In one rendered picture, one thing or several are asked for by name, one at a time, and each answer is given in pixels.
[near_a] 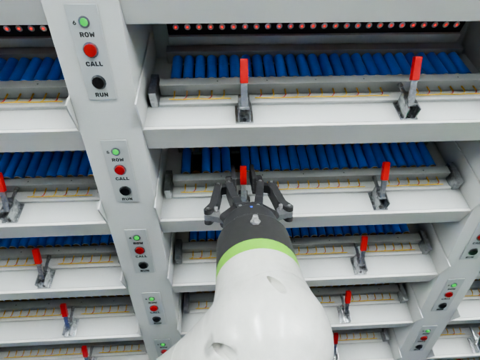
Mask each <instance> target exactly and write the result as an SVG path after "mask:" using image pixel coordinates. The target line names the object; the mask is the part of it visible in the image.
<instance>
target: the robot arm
mask: <svg viewBox="0 0 480 360"><path fill-rule="evenodd" d="M249 180H250V184H251V190H252V194H256V196H255V199H254V201H253V202H242V200H241V198H240V196H238V194H237V192H236V169H235V165H231V176H226V177H225V184H222V183H215V184H214V190H213V192H212V195H211V200H210V203H209V204H208V205H207V206H206V207H205V208H204V223H205V225H212V224H213V223H214V222H217V223H220V226H221V227H222V228H223V229H222V230H221V233H220V234H219V237H218V239H217V243H216V290H215V295H214V302H213V304H212V305H211V307H210V308H209V310H208V311H207V312H206V313H205V314H204V315H203V316H202V317H201V318H200V319H199V321H198V322H197V323H196V324H195V325H194V326H193V327H192V328H191V330H190V331H189V332H188V333H187V334H186V335H185V336H184V337H183V338H182V339H180V340H179V341H178V342H177V343H176V344H174V345H173V346H172V347H171V348H170V349H169V350H168V351H166V352H165V353H164V354H162V355H161V356H160V357H159V358H157V359H156V360H333V359H334V337H333V332H332V329H331V324H330V322H329V318H328V316H327V315H326V312H325V311H324V308H323V306H322V305H321V304H320V302H319V300H318V299H317V298H316V297H315V296H314V294H313V293H312V292H311V290H310V288H309V287H308V285H307V283H306V281H305V279H304V277H303V274H302V272H301V269H300V266H299V263H298V260H297V258H296V254H295V252H294V248H293V246H292V243H291V239H290V237H289V233H288V231H287V230H286V228H285V227H284V225H283V224H282V223H281V222H279V221H280V220H282V219H283V220H284V221H286V222H292V221H293V211H294V206H293V205H292V204H290V203H289V202H288V201H286V199H285V198H284V196H283V195H282V193H281V192H280V190H279V188H278V186H277V185H276V183H275V182H274V181H268V183H265V182H264V180H263V179H262V176H261V175H256V173H255V170H254V165H253V164H249ZM264 193H267V195H268V197H269V199H270V201H271V203H272V205H273V207H274V208H275V210H276V211H275V210H273V209H272V208H270V207H268V206H266V205H264V204H263V200H264ZM224 194H226V197H227V200H228V202H229V206H230V207H229V208H228V209H227V210H226V211H224V212H222V213H221V214H220V211H219V209H220V206H221V200H222V195H224Z"/></svg>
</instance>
